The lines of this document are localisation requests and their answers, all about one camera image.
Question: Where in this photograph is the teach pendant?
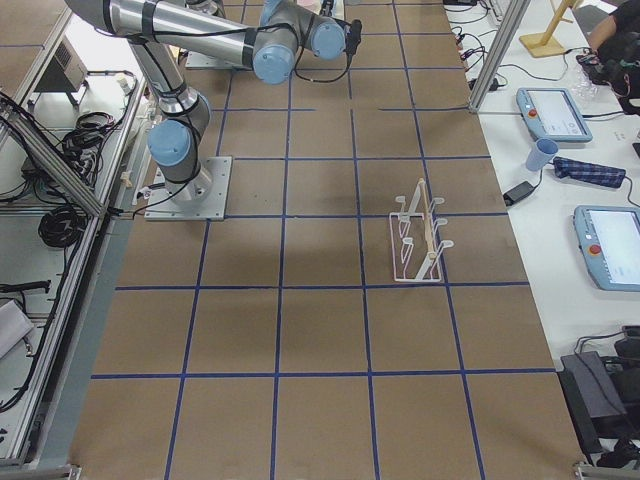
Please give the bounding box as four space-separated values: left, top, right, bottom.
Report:
572 205 639 292
515 88 593 143

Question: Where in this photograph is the wooden stand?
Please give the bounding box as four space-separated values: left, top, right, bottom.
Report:
519 0 579 58

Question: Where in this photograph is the upper teach pendant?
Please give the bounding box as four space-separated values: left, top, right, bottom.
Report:
515 88 593 143

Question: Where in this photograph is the aluminium frame post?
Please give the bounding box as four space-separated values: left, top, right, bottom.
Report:
468 0 530 113

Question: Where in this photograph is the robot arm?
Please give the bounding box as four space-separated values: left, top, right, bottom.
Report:
67 1 362 205

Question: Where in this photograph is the person in black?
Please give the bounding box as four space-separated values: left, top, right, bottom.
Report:
588 0 639 115

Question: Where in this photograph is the white wire cup rack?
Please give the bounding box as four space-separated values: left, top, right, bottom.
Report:
388 178 454 284

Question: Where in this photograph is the grey control box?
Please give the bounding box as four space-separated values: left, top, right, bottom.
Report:
35 36 88 94

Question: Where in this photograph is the lower teach pendant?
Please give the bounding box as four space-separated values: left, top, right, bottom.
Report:
572 205 639 292

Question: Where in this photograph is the blue cup on desk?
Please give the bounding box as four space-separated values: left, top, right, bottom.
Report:
525 138 559 172

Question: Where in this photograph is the plaid blue cloth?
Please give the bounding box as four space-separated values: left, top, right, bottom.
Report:
552 156 626 189

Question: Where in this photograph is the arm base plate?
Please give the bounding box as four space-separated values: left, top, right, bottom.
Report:
144 156 233 221

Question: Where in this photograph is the black cable bundle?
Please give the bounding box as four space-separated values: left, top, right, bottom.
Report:
38 204 87 250

